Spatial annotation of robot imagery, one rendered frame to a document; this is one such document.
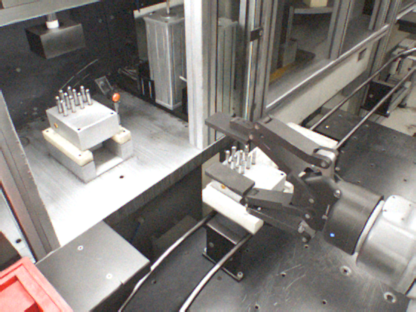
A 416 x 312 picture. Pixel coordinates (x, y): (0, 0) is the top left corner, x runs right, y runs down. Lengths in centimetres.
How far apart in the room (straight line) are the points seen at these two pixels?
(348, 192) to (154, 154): 53
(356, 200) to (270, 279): 53
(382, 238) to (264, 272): 55
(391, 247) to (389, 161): 95
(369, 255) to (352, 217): 4
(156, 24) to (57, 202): 46
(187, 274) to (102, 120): 41
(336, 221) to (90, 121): 54
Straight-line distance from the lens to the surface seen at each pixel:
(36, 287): 59
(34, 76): 103
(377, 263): 40
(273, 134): 41
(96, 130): 77
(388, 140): 143
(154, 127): 94
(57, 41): 74
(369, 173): 125
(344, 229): 40
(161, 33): 90
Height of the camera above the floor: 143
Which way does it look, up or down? 38 degrees down
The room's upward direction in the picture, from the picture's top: straight up
